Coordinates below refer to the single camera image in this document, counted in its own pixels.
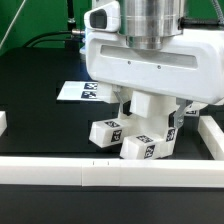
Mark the white chair seat plate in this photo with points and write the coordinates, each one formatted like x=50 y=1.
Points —
x=155 y=127

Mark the white fence front wall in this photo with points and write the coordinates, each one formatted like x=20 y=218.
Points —
x=111 y=172

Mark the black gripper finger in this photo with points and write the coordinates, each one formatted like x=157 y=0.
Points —
x=176 y=119
x=122 y=95

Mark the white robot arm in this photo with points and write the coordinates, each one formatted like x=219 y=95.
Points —
x=143 y=45

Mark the white fence wall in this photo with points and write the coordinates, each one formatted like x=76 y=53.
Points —
x=3 y=122
x=111 y=172
x=212 y=136

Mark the white fence right wall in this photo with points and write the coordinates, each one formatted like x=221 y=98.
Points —
x=212 y=136

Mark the white chair backrest frame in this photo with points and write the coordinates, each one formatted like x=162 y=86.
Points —
x=143 y=104

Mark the white marker base plate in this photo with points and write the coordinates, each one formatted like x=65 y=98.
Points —
x=78 y=90

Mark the white fence left wall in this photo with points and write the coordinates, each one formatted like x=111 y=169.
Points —
x=3 y=122

